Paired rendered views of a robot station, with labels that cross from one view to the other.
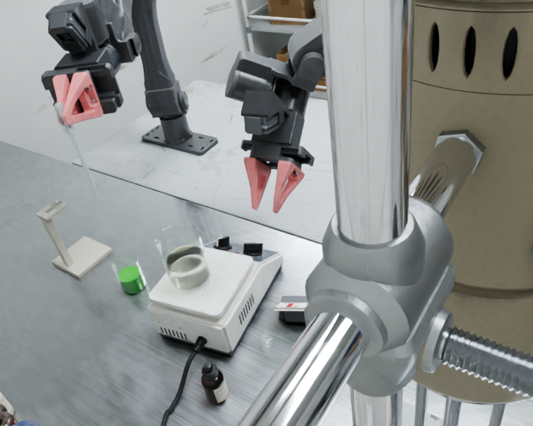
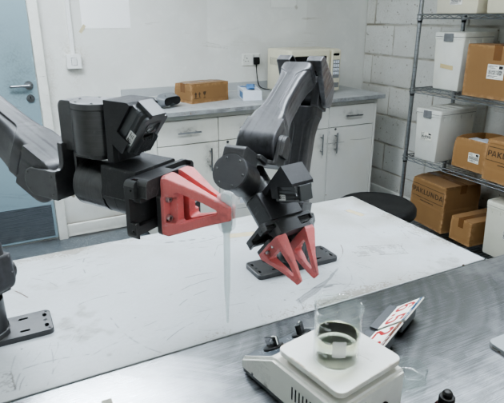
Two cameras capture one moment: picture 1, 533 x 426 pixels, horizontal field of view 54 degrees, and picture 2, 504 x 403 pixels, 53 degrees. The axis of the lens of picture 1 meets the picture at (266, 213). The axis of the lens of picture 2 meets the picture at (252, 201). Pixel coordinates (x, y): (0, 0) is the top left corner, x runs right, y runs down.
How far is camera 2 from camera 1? 0.82 m
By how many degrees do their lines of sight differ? 61
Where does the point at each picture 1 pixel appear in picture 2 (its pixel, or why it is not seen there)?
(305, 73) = (285, 151)
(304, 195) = (222, 301)
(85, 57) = (145, 159)
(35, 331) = not seen: outside the picture
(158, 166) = (14, 369)
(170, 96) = (6, 265)
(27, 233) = not seen: outside the picture
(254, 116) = (302, 184)
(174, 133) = not seen: outside the picture
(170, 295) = (350, 377)
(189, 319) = (378, 388)
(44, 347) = not seen: outside the picture
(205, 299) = (374, 358)
